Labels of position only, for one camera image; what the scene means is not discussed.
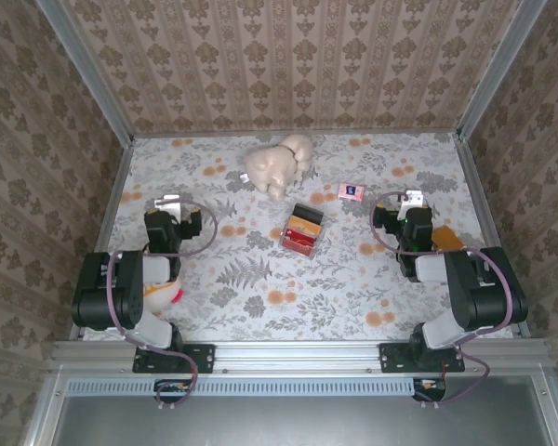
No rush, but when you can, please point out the orange leather card holder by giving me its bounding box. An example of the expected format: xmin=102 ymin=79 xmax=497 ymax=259
xmin=431 ymin=225 xmax=465 ymax=255

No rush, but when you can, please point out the red box with brown lid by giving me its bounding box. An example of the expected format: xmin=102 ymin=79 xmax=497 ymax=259
xmin=278 ymin=203 xmax=326 ymax=258

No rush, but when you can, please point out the gold card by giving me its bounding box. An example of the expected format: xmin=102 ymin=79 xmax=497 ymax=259
xmin=287 ymin=216 xmax=323 ymax=234

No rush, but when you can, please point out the red card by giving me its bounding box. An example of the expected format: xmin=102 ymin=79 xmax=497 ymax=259
xmin=282 ymin=230 xmax=322 ymax=256

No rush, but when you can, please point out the small pink packet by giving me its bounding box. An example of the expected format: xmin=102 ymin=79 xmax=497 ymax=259
xmin=338 ymin=182 xmax=365 ymax=204

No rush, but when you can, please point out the round plush toy with glasses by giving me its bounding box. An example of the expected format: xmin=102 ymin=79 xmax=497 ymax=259
xmin=142 ymin=273 xmax=186 ymax=314

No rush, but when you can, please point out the beige plush dog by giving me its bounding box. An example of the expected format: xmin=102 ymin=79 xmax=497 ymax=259
xmin=238 ymin=133 xmax=316 ymax=203

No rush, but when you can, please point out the floral table cover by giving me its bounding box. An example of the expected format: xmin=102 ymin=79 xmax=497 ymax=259
xmin=80 ymin=132 xmax=518 ymax=343

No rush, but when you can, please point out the grey metal panel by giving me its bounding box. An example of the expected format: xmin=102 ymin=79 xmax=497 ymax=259
xmin=25 ymin=364 xmax=558 ymax=446

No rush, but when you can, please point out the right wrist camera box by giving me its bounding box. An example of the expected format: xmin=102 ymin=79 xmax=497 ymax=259
xmin=398 ymin=190 xmax=426 ymax=219

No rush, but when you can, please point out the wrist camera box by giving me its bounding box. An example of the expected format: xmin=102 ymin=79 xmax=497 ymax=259
xmin=398 ymin=190 xmax=426 ymax=219
xmin=153 ymin=194 xmax=184 ymax=212

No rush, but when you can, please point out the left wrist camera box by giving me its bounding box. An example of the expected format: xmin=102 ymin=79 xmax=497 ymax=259
xmin=153 ymin=194 xmax=184 ymax=212

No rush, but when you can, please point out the aluminium side rail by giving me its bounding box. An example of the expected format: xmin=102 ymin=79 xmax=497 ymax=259
xmin=458 ymin=138 xmax=535 ymax=339
xmin=68 ymin=138 xmax=137 ymax=341

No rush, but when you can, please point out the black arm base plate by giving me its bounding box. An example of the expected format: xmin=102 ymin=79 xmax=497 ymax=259
xmin=379 ymin=341 xmax=467 ymax=375
xmin=132 ymin=342 xmax=217 ymax=375

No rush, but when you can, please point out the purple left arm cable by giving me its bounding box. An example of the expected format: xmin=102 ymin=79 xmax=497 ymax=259
xmin=105 ymin=199 xmax=219 ymax=413

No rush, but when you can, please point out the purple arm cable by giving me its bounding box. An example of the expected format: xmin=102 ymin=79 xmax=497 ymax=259
xmin=369 ymin=190 xmax=515 ymax=411
xmin=105 ymin=199 xmax=219 ymax=413

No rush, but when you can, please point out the black connector box with wires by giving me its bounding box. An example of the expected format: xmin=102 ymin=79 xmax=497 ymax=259
xmin=412 ymin=376 xmax=449 ymax=403
xmin=153 ymin=378 xmax=194 ymax=405

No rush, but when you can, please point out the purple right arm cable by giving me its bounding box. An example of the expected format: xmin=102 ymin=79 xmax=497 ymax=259
xmin=369 ymin=190 xmax=515 ymax=411

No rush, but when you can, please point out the aluminium corner post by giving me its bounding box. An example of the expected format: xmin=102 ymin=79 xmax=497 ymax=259
xmin=456 ymin=0 xmax=553 ymax=139
xmin=35 ymin=0 xmax=137 ymax=147

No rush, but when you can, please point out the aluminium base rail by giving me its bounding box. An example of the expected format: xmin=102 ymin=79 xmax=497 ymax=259
xmin=49 ymin=337 xmax=556 ymax=376

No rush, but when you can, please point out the white slotted cable duct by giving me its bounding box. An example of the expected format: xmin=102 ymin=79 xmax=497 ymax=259
xmin=66 ymin=376 xmax=420 ymax=398

